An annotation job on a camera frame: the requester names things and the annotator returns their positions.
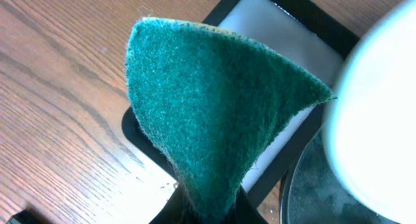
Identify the round black serving tray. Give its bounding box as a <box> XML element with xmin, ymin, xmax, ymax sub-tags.
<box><xmin>280</xmin><ymin>131</ymin><xmax>394</xmax><ymax>224</ymax></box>

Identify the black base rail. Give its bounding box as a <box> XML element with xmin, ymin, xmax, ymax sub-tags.
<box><xmin>6</xmin><ymin>210</ymin><xmax>42</xmax><ymax>224</ymax></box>

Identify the light blue plate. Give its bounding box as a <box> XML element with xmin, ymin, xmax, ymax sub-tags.
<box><xmin>323</xmin><ymin>0</ymin><xmax>415</xmax><ymax>223</ymax></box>

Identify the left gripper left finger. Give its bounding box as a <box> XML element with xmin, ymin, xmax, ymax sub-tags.
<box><xmin>149</xmin><ymin>185</ymin><xmax>188</xmax><ymax>224</ymax></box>

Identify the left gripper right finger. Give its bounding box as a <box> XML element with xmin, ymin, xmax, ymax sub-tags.
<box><xmin>233</xmin><ymin>187</ymin><xmax>267</xmax><ymax>224</ymax></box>

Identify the green yellow sponge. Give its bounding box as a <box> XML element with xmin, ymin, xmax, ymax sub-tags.
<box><xmin>125</xmin><ymin>18</ymin><xmax>333</xmax><ymax>223</ymax></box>

